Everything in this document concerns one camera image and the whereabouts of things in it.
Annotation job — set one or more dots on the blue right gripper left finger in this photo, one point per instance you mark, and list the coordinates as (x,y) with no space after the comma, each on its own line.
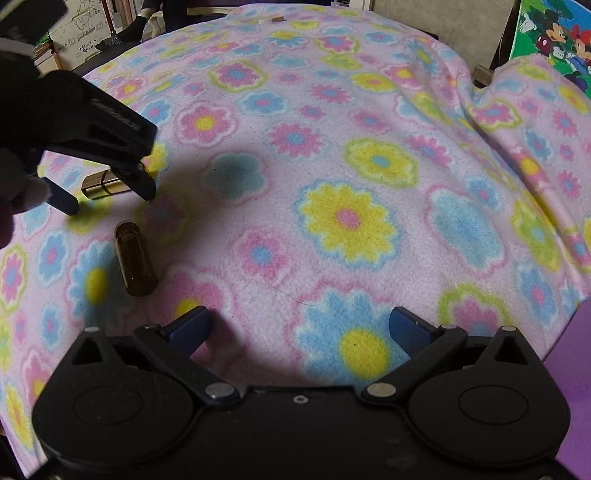
(169,349)

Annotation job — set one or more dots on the amber glass bottle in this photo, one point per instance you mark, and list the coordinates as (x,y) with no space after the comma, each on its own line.
(135,265)

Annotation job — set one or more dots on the black and gold lipstick box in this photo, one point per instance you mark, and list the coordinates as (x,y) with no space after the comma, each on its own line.
(102,184)

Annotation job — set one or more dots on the purple foam mat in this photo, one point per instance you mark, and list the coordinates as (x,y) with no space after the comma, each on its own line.
(569,363)

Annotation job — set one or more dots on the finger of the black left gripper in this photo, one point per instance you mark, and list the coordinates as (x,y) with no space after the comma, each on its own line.
(61,199)
(137,179)

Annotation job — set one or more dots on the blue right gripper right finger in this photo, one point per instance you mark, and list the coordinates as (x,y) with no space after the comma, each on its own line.
(429,348)

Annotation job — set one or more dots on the pink floral fleece blanket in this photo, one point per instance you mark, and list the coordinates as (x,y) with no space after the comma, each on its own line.
(315,168)

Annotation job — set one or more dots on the Mickey Mouse picture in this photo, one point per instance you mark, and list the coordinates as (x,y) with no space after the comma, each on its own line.
(559,30)

